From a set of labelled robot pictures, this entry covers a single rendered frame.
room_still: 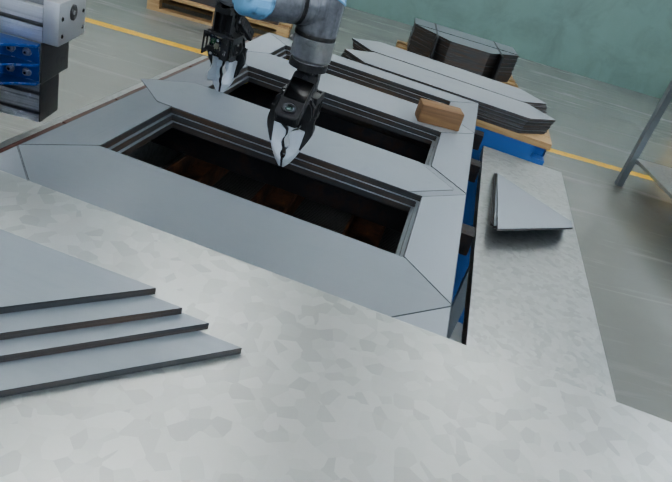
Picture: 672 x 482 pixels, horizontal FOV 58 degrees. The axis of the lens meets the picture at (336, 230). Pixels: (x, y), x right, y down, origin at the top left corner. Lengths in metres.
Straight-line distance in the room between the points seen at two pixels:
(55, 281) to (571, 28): 8.39
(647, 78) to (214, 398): 8.92
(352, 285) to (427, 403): 0.46
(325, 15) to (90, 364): 0.80
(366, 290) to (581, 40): 7.97
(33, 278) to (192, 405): 0.14
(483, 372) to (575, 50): 8.31
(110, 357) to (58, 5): 1.07
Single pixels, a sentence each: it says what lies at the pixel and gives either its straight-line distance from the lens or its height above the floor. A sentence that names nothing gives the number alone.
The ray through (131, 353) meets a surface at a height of 1.06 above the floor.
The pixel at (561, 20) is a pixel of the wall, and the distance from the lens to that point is 8.62.
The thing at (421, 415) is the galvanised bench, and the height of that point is 1.05.
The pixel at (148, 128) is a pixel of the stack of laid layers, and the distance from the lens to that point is 1.28.
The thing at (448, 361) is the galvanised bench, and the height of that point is 1.05.
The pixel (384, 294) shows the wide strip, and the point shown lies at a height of 0.85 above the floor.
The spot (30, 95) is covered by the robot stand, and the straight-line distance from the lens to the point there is 1.51.
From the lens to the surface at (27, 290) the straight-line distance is 0.45.
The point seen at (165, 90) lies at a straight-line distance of 1.44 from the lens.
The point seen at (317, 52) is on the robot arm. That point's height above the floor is 1.09.
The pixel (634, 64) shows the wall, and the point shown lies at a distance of 9.07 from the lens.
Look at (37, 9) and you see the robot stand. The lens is 1.44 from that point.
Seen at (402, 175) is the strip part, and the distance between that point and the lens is 1.32.
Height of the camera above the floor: 1.35
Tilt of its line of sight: 29 degrees down
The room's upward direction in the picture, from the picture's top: 17 degrees clockwise
